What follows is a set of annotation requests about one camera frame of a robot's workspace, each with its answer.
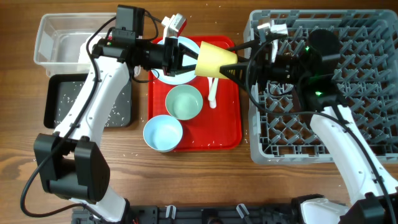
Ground small light blue bowl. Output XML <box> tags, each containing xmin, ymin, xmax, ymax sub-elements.
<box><xmin>143</xmin><ymin>114</ymin><xmax>183</xmax><ymax>152</ymax></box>

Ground red serving tray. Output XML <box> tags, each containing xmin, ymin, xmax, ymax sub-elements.
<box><xmin>147</xmin><ymin>35</ymin><xmax>242</xmax><ymax>152</ymax></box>

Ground green bowl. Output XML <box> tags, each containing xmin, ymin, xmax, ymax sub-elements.
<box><xmin>165</xmin><ymin>85</ymin><xmax>203</xmax><ymax>121</ymax></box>

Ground yellow plastic cup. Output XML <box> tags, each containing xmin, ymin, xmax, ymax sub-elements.
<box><xmin>195</xmin><ymin>41</ymin><xmax>238</xmax><ymax>79</ymax></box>

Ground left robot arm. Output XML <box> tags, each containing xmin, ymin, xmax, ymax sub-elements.
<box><xmin>33</xmin><ymin>5</ymin><xmax>195</xmax><ymax>223</ymax></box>

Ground white plastic fork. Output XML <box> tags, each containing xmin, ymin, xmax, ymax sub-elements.
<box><xmin>208</xmin><ymin>77</ymin><xmax>215</xmax><ymax>101</ymax></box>

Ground black plastic tray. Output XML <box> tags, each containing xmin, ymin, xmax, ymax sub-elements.
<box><xmin>44</xmin><ymin>73</ymin><xmax>132</xmax><ymax>129</ymax></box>

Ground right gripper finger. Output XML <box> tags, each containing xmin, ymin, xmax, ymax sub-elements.
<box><xmin>227</xmin><ymin>34</ymin><xmax>288</xmax><ymax>52</ymax></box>
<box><xmin>220</xmin><ymin>62</ymin><xmax>257</xmax><ymax>90</ymax></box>

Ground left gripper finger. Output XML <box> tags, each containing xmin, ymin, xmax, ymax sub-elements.
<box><xmin>178</xmin><ymin>43</ymin><xmax>198</xmax><ymax>60</ymax></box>
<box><xmin>174</xmin><ymin>64</ymin><xmax>196</xmax><ymax>76</ymax></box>

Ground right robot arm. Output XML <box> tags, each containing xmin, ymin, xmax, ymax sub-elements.
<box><xmin>216</xmin><ymin>29</ymin><xmax>397</xmax><ymax>223</ymax></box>

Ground white napkin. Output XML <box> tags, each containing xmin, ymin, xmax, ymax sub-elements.
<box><xmin>78</xmin><ymin>35</ymin><xmax>101</xmax><ymax>63</ymax></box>

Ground clear plastic bin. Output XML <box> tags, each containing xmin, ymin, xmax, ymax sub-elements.
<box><xmin>34</xmin><ymin>12</ymin><xmax>116</xmax><ymax>77</ymax></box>

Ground white plastic spoon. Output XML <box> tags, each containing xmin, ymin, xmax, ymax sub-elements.
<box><xmin>208</xmin><ymin>77</ymin><xmax>219</xmax><ymax>109</ymax></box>

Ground grey dishwasher rack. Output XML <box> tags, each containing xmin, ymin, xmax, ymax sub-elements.
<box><xmin>243</xmin><ymin>10</ymin><xmax>397</xmax><ymax>165</ymax></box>

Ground large light blue plate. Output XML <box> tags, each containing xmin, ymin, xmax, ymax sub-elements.
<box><xmin>149</xmin><ymin>36</ymin><xmax>200</xmax><ymax>85</ymax></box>

